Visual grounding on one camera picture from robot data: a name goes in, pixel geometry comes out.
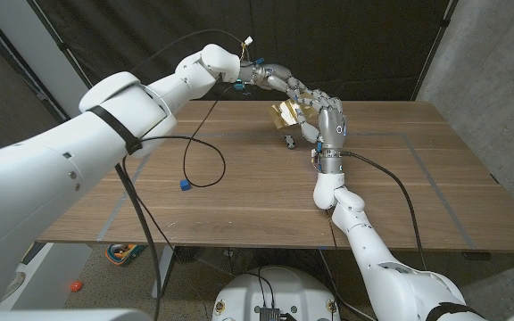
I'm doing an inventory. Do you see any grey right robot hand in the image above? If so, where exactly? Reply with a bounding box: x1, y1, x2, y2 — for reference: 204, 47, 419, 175
294, 95, 348, 174

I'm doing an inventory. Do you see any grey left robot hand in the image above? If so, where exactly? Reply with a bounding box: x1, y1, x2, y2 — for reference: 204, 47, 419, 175
238, 60, 329, 112

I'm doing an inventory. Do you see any gold foil envelope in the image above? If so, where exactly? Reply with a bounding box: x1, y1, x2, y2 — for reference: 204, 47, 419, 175
269, 98, 316, 130

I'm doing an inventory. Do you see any black backdrop curtain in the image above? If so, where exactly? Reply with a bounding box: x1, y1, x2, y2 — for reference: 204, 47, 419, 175
33, 0, 454, 121

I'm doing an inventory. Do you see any black backdrop stand pole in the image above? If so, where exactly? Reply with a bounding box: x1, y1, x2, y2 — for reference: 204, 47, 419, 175
410, 0, 459, 102
27, 0, 93, 90

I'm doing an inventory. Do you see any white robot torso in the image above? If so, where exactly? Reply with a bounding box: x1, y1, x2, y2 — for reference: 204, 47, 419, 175
211, 266, 342, 321

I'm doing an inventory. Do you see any small black fan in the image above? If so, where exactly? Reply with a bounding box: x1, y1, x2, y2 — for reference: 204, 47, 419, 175
174, 246, 203, 264

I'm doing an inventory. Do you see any grey table leg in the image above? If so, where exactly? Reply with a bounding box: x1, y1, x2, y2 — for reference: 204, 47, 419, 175
151, 245, 176, 300

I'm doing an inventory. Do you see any teal and orange toy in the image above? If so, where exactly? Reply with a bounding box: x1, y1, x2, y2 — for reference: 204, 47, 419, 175
104, 243, 147, 268

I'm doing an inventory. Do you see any white sneaker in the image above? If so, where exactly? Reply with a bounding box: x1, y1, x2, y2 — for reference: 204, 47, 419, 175
2, 271, 27, 300

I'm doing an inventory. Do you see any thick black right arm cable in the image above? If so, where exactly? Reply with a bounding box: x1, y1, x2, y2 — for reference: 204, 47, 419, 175
340, 151, 427, 272

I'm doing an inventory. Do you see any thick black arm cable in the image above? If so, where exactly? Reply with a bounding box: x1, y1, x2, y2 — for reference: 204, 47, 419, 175
113, 29, 252, 321
340, 151, 427, 272

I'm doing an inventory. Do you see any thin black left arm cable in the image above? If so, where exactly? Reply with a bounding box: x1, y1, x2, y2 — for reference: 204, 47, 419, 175
138, 84, 236, 189

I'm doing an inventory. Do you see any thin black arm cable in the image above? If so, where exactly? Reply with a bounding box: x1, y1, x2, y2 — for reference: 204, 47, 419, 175
325, 208, 339, 251
138, 84, 236, 189

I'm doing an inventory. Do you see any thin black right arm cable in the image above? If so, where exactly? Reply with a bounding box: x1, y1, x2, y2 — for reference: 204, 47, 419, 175
325, 208, 339, 251

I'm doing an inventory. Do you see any grey floor cable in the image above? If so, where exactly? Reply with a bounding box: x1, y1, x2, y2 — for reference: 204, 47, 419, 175
318, 249, 377, 321

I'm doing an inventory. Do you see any black torso cable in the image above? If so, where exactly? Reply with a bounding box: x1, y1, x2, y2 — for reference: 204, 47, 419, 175
238, 266, 277, 309

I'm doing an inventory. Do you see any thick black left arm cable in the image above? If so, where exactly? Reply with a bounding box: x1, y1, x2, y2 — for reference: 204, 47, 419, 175
113, 29, 252, 321

